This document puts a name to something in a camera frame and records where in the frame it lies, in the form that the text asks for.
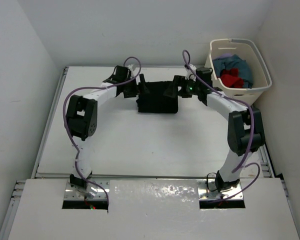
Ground black t shirt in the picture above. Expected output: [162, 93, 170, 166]
[136, 81, 179, 114]

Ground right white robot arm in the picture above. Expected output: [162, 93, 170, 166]
[163, 64, 265, 192]

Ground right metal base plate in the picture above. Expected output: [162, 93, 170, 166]
[197, 178, 244, 201]

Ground cream laundry basket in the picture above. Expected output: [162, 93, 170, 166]
[205, 38, 272, 105]

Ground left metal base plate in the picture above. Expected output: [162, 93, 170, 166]
[63, 183, 110, 201]

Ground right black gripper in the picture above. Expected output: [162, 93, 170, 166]
[164, 75, 201, 99]

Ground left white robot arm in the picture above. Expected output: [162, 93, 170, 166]
[62, 64, 141, 189]

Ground red shirt in basket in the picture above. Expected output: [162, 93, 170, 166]
[220, 68, 244, 89]

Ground lilac cloth in basket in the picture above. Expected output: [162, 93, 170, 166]
[218, 53, 233, 59]

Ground metal base plate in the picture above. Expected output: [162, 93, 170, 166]
[63, 183, 110, 201]
[197, 178, 244, 201]

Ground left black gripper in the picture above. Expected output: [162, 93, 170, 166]
[122, 74, 149, 98]

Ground blue shirt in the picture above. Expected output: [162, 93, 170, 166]
[212, 54, 254, 89]

